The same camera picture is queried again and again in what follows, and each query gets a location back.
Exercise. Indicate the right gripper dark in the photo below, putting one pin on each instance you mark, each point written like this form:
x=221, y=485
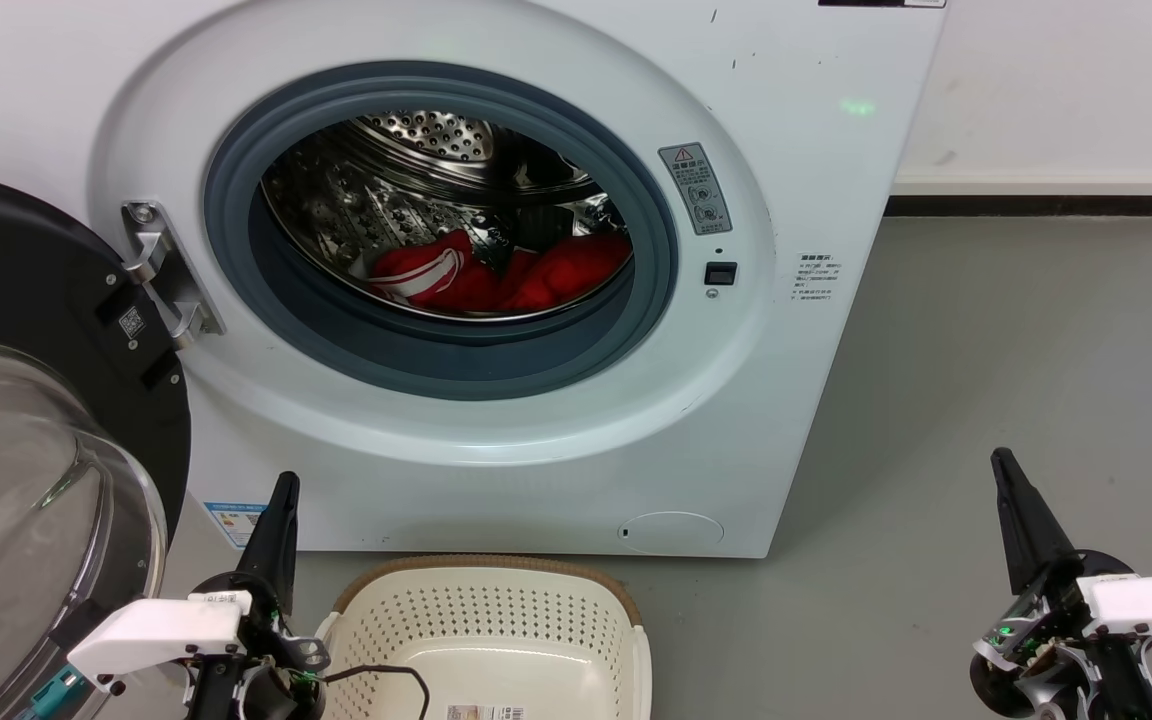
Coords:
x=1036, y=640

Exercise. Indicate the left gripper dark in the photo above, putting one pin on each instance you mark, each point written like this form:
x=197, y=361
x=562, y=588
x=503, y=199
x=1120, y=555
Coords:
x=266, y=685

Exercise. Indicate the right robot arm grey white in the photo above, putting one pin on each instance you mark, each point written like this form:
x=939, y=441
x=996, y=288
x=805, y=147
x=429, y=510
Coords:
x=1126, y=685

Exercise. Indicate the cream perforated plastic laundry basket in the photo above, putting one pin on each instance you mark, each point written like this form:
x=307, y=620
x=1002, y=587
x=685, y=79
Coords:
x=496, y=620

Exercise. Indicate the stainless steel washing machine drum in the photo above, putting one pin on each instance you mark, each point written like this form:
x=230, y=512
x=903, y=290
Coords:
x=356, y=200

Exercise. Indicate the black washer door with glass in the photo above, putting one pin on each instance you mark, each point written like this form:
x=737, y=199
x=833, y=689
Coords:
x=26, y=270

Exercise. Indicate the blue energy label sticker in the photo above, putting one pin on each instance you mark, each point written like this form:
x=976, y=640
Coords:
x=234, y=525

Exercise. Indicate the white front-load washing machine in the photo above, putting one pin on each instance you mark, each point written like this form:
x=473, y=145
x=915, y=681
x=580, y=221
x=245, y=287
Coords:
x=816, y=400

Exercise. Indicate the grey rubber door gasket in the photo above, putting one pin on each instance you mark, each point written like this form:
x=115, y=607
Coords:
x=456, y=365

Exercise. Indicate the paper label with barcode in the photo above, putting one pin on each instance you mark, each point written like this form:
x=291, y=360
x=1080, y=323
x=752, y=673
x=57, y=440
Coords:
x=486, y=713

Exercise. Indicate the QR code sticker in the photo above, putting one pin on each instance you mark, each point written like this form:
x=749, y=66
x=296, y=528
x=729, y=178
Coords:
x=132, y=323

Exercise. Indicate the silver metal door hinge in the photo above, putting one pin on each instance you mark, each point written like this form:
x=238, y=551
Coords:
x=168, y=275

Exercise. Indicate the black baseboard strip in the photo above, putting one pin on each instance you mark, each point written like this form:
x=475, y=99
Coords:
x=1036, y=206

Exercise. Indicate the small printed text sticker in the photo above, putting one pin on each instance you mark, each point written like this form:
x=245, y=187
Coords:
x=818, y=278

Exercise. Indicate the round white filter cover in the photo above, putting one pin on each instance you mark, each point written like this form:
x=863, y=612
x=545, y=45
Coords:
x=671, y=532

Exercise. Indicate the black door latch socket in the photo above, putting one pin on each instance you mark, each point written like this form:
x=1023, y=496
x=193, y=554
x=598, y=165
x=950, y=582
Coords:
x=721, y=273

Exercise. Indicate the red garment with white stripes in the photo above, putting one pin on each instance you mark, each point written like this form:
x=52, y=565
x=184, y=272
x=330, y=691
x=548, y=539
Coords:
x=566, y=272

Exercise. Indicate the grey warning sticker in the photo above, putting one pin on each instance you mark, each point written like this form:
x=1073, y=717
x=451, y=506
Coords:
x=696, y=190

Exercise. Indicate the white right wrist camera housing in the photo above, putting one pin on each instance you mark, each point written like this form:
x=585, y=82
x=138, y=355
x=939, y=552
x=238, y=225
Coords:
x=1151, y=605

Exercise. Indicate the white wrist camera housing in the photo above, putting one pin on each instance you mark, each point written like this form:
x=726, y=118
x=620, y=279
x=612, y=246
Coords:
x=151, y=630
x=1151, y=605

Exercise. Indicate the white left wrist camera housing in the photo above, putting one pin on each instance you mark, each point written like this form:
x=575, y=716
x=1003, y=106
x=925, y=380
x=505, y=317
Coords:
x=151, y=630

